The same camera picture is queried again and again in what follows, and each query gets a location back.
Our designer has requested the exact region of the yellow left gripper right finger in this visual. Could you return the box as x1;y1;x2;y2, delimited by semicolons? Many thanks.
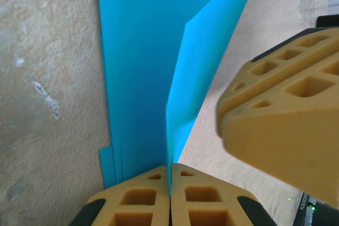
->
171;162;279;226

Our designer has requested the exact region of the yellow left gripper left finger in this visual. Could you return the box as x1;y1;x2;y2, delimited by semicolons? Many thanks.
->
68;165;170;226

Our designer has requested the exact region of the turquoise cloth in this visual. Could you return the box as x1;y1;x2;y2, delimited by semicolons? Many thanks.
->
95;0;262;188

